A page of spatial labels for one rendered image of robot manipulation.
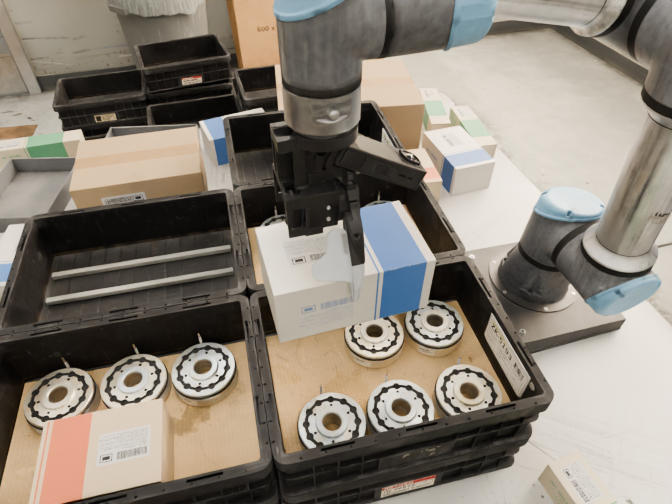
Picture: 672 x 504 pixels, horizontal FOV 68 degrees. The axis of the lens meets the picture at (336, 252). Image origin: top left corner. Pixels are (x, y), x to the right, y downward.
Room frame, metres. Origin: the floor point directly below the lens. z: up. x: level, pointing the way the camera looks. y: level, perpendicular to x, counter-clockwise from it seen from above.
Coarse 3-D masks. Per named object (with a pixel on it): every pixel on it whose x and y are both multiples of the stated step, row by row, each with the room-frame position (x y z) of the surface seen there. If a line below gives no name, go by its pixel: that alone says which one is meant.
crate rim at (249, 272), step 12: (240, 192) 0.82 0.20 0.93; (240, 204) 0.79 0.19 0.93; (432, 204) 0.78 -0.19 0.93; (240, 216) 0.75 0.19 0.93; (444, 216) 0.75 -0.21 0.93; (240, 228) 0.71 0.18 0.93; (444, 228) 0.72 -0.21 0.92; (240, 240) 0.68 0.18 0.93; (456, 240) 0.68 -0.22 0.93; (444, 252) 0.64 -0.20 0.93; (456, 252) 0.64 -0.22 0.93; (252, 264) 0.62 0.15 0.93; (252, 276) 0.59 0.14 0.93; (252, 288) 0.56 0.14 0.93; (264, 288) 0.56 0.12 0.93
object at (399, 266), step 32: (384, 224) 0.49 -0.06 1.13; (288, 256) 0.43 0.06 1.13; (320, 256) 0.43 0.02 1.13; (384, 256) 0.43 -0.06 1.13; (416, 256) 0.43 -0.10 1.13; (288, 288) 0.38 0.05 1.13; (320, 288) 0.38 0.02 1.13; (384, 288) 0.40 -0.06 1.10; (416, 288) 0.42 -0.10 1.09; (288, 320) 0.37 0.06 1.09; (320, 320) 0.38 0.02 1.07; (352, 320) 0.39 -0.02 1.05
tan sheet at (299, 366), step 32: (288, 352) 0.50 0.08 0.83; (320, 352) 0.50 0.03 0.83; (416, 352) 0.50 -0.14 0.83; (480, 352) 0.50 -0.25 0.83; (288, 384) 0.44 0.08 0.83; (320, 384) 0.44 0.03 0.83; (352, 384) 0.44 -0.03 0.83; (416, 384) 0.44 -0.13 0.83; (288, 416) 0.38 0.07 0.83; (288, 448) 0.33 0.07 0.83
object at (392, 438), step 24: (480, 288) 0.56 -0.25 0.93; (504, 312) 0.51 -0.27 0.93; (264, 360) 0.42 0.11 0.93; (528, 360) 0.42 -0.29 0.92; (264, 384) 0.38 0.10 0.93; (528, 408) 0.34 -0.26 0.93; (384, 432) 0.30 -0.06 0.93; (408, 432) 0.30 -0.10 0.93; (432, 432) 0.31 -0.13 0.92; (456, 432) 0.32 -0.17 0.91; (288, 456) 0.27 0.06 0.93; (312, 456) 0.27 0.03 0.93; (336, 456) 0.28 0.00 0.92
